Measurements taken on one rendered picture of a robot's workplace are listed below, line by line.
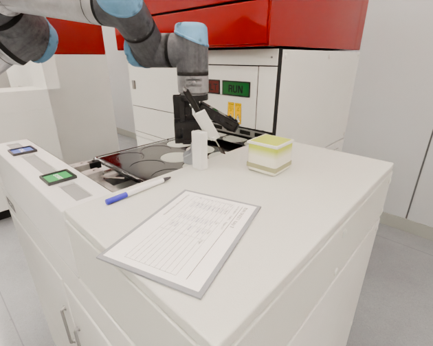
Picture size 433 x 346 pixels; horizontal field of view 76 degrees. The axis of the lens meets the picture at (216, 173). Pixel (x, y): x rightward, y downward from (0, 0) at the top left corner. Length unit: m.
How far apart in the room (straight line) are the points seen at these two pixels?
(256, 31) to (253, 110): 0.23
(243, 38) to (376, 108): 1.58
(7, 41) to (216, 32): 0.56
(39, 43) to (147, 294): 0.77
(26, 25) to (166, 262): 0.74
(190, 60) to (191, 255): 0.44
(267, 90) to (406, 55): 1.49
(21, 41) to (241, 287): 0.82
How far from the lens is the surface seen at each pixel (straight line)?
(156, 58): 0.69
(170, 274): 0.34
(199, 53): 0.67
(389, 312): 1.80
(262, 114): 0.90
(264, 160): 0.58
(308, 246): 0.40
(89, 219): 0.47
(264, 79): 0.89
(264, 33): 0.84
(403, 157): 2.33
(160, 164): 0.84
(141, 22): 0.63
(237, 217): 0.43
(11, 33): 0.93
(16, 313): 1.86
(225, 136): 1.00
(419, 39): 2.26
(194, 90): 0.67
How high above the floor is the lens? 1.20
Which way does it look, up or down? 23 degrees down
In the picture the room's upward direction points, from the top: straight up
